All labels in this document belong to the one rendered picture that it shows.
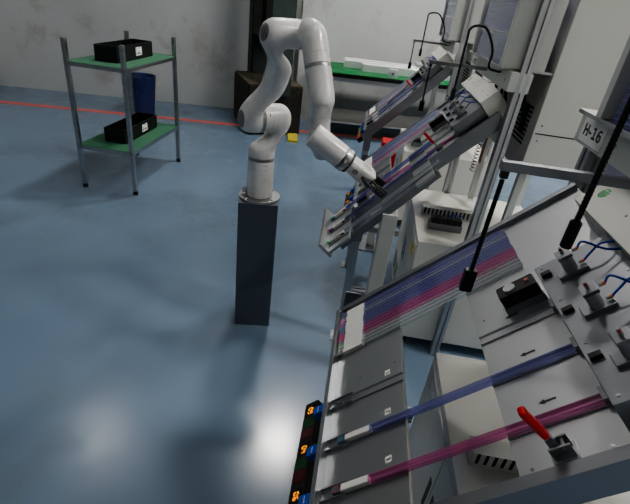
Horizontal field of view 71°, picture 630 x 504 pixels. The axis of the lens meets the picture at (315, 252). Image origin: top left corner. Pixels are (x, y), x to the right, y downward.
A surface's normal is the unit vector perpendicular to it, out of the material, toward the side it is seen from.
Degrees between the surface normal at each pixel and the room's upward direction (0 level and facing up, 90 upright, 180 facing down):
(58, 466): 0
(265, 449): 0
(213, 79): 90
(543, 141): 90
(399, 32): 90
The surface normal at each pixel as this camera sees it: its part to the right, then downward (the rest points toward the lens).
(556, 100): -0.13, 0.48
